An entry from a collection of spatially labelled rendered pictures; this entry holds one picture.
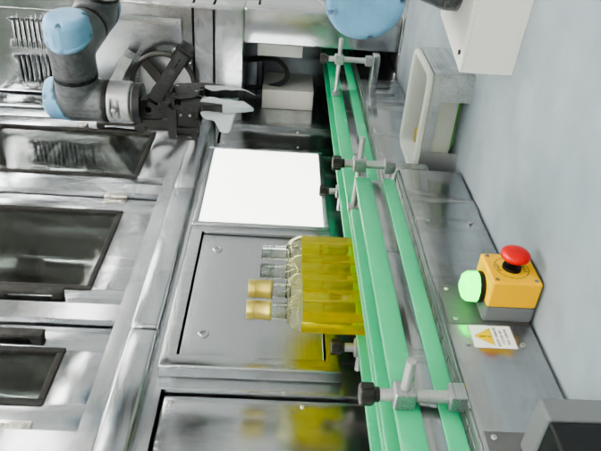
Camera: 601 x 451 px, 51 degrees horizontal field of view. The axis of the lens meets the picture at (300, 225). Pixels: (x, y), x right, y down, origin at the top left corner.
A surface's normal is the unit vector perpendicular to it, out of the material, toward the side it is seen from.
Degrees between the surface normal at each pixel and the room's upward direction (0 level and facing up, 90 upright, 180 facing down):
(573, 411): 90
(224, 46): 90
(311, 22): 90
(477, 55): 90
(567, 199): 0
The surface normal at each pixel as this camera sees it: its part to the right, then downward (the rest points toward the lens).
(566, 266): -1.00, -0.05
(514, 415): 0.07, -0.83
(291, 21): 0.01, 0.55
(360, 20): 0.04, 0.73
